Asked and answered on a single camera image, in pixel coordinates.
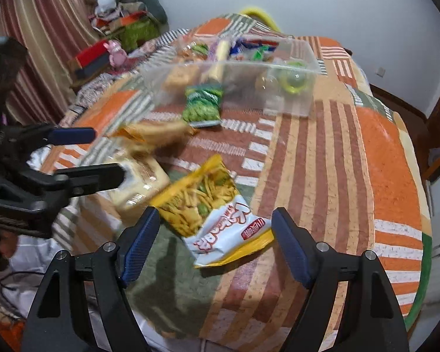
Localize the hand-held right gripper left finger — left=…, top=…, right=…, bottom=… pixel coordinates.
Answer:
left=22, top=206, right=161, bottom=352

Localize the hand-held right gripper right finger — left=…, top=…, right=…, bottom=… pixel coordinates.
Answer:
left=271, top=207, right=410, bottom=352

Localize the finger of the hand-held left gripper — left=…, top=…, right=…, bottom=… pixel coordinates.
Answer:
left=26, top=162, right=128, bottom=196
left=0, top=124, right=97, bottom=163

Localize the cream bread packet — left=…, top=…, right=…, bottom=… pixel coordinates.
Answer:
left=108, top=152, right=171, bottom=221

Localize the clear bag of brown snacks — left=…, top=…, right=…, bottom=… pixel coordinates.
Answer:
left=110, top=120, right=199, bottom=155

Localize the yellow fries snack packet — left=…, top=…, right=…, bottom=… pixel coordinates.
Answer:
left=148, top=153, right=275, bottom=269

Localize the green pea snack packet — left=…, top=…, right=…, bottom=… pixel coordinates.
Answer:
left=182, top=83, right=224, bottom=129

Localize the clear plastic container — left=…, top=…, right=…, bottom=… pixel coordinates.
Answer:
left=141, top=33, right=322, bottom=119

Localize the purple label cake packet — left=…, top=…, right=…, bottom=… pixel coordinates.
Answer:
left=202, top=40, right=231, bottom=83

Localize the clear jelly cup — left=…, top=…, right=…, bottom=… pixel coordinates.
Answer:
left=254, top=72, right=280, bottom=94

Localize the green jelly cup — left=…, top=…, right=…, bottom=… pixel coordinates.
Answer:
left=277, top=62, right=313, bottom=93

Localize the blue snack packet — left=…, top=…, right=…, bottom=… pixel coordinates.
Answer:
left=229, top=38, right=279, bottom=60

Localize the bright green snack packet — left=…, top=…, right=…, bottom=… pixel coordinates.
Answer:
left=252, top=45, right=278, bottom=62

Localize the checkered patterned quilt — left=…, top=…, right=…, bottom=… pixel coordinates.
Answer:
left=62, top=28, right=191, bottom=119

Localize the white bed sheet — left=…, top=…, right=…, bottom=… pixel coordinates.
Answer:
left=0, top=147, right=109, bottom=339

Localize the red box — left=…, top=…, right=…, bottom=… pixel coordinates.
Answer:
left=75, top=41, right=113, bottom=80

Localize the pink toy rabbit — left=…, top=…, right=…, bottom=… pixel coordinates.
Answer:
left=103, top=40, right=130, bottom=67

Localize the black chair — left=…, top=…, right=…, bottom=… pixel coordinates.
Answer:
left=0, top=37, right=29, bottom=130

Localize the orange striped patchwork blanket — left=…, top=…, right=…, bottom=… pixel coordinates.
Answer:
left=40, top=13, right=434, bottom=342

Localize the striped red curtain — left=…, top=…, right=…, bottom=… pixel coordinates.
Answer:
left=0, top=0, right=100, bottom=130

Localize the green fuzzy cushion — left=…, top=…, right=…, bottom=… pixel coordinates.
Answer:
left=119, top=18, right=160, bottom=52

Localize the pile of clothes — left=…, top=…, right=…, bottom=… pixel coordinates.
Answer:
left=90, top=0, right=169, bottom=33

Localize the white cabinet with stickers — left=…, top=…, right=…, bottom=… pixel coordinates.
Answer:
left=422, top=177, right=440, bottom=302

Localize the yellow hoop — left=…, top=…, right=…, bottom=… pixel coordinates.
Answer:
left=240, top=5, right=280, bottom=32

